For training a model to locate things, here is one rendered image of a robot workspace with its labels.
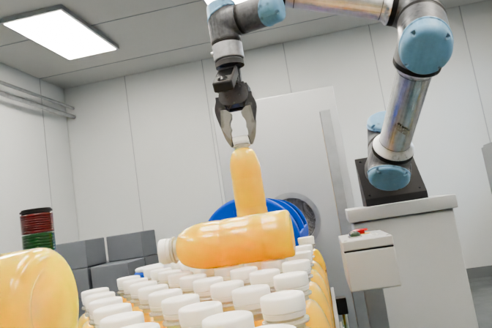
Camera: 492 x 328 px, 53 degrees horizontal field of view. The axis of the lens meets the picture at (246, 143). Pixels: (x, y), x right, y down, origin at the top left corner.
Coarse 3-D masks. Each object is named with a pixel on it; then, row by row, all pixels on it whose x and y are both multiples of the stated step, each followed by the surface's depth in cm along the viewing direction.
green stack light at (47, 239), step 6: (30, 234) 97; (36, 234) 97; (42, 234) 98; (48, 234) 98; (54, 234) 100; (24, 240) 97; (30, 240) 97; (36, 240) 97; (42, 240) 97; (48, 240) 98; (54, 240) 100; (24, 246) 97; (30, 246) 97; (36, 246) 97; (42, 246) 97; (48, 246) 98; (54, 246) 99
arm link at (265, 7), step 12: (252, 0) 117; (264, 0) 115; (276, 0) 114; (240, 12) 117; (252, 12) 116; (264, 12) 115; (276, 12) 114; (240, 24) 118; (252, 24) 117; (264, 24) 117
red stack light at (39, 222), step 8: (24, 216) 98; (32, 216) 97; (40, 216) 98; (48, 216) 99; (24, 224) 97; (32, 224) 97; (40, 224) 98; (48, 224) 99; (24, 232) 97; (32, 232) 97; (40, 232) 97
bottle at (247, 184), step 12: (240, 144) 114; (240, 156) 113; (252, 156) 113; (240, 168) 112; (252, 168) 112; (240, 180) 112; (252, 180) 112; (240, 192) 112; (252, 192) 111; (240, 204) 112; (252, 204) 111; (264, 204) 113; (240, 216) 112
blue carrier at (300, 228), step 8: (232, 200) 140; (272, 200) 178; (280, 200) 218; (224, 208) 139; (232, 208) 139; (272, 208) 137; (280, 208) 137; (288, 208) 177; (296, 208) 216; (216, 216) 139; (224, 216) 139; (232, 216) 139; (296, 216) 176; (304, 216) 218; (296, 224) 138; (304, 224) 220; (296, 232) 136; (304, 232) 167; (296, 240) 135
